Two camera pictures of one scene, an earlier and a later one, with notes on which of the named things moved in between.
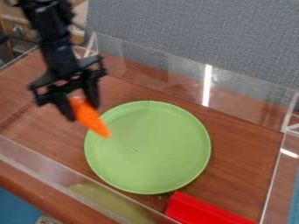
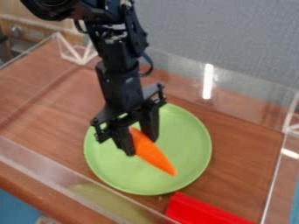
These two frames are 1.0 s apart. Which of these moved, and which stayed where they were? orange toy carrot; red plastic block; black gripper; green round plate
Moved: black gripper; orange toy carrot
Stayed: red plastic block; green round plate
